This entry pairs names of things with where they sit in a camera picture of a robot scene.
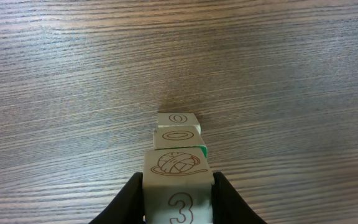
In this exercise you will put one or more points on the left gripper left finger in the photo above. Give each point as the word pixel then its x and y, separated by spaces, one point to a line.
pixel 128 205

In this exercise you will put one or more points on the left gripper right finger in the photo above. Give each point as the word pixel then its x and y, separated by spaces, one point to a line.
pixel 228 206

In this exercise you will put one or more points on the green envelope block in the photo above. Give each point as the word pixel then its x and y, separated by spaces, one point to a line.
pixel 178 137

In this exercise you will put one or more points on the plain wooden block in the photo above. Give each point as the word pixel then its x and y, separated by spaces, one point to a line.
pixel 178 119

